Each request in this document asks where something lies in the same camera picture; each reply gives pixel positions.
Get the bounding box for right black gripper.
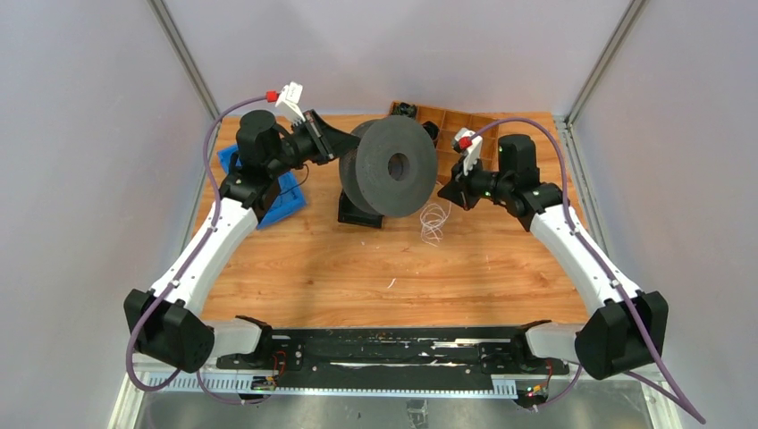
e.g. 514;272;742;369
438;154;511;212

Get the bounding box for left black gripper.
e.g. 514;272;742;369
267;109;361;179

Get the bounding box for white thin wire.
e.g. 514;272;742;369
385;183;455;291

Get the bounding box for black cable spool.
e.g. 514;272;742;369
339;115;438;218

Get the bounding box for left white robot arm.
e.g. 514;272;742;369
124;110;359;374

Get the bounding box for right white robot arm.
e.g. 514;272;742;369
438;128;669;380

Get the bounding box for blue plastic bin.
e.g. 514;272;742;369
216;145;310;230

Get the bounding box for wooden compartment tray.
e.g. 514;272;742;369
388;101;501;186

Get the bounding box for black plastic bin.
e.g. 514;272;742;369
337;191;383;229

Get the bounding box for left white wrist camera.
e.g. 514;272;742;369
274;81;305;125

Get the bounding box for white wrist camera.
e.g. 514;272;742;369
274;81;305;125
452;128;483;176

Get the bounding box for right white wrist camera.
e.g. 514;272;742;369
452;128;483;176

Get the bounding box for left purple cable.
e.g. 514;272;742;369
125;89;298;406

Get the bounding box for purple cable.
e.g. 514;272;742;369
125;89;298;406
458;117;707;425

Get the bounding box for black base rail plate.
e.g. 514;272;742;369
215;325;569;393

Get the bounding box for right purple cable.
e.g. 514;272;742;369
458;117;707;425

